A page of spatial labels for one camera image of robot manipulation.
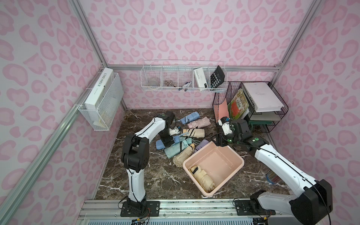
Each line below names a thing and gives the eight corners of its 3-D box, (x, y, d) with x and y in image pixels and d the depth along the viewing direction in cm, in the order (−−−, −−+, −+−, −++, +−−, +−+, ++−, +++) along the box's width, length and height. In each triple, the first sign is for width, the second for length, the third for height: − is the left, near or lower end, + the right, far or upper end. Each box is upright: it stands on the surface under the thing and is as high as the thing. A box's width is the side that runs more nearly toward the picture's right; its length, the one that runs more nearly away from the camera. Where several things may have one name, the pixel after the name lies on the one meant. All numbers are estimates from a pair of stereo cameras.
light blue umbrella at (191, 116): (182, 125, 111) (182, 122, 108) (180, 120, 115) (179, 117, 112) (200, 119, 115) (200, 115, 112) (197, 114, 119) (197, 110, 116)
